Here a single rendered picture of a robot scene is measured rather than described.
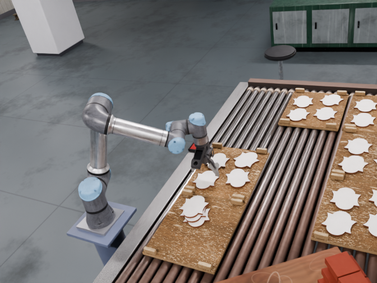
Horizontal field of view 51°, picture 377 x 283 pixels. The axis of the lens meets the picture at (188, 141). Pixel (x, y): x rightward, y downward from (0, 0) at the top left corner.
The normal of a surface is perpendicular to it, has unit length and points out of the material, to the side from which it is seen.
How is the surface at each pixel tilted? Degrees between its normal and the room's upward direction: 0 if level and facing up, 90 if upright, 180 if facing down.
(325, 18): 90
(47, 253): 0
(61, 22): 90
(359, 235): 0
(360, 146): 0
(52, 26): 90
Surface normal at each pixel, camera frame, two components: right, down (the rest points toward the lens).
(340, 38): -0.40, 0.58
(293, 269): -0.18, -0.81
